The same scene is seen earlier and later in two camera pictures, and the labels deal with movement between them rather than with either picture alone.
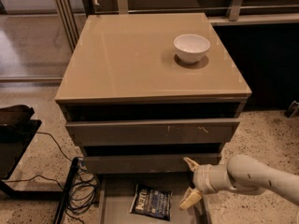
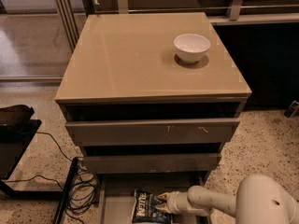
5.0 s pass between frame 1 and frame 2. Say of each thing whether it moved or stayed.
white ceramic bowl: stayed
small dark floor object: stayed
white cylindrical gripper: moved
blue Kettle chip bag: moved
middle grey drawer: stayed
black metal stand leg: stayed
